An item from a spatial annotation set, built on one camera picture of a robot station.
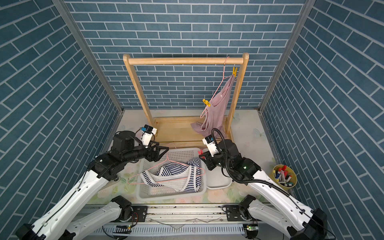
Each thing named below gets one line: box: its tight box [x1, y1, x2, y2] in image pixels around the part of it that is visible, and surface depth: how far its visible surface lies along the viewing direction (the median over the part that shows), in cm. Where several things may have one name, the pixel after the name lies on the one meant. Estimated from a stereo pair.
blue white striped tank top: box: [139, 157, 202, 193], surface depth 80 cm
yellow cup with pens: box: [271, 164, 298, 190], surface depth 76 cm
